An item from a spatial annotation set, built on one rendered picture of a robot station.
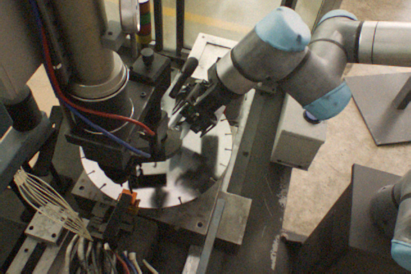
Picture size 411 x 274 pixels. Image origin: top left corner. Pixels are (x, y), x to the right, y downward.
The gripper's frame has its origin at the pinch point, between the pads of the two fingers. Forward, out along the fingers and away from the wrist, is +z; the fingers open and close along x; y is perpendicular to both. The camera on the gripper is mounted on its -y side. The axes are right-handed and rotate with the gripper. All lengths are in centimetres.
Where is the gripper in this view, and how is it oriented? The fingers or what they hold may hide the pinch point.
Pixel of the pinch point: (176, 124)
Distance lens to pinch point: 81.6
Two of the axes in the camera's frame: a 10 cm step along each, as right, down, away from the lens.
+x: 7.5, 6.3, 2.0
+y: -3.2, 6.1, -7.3
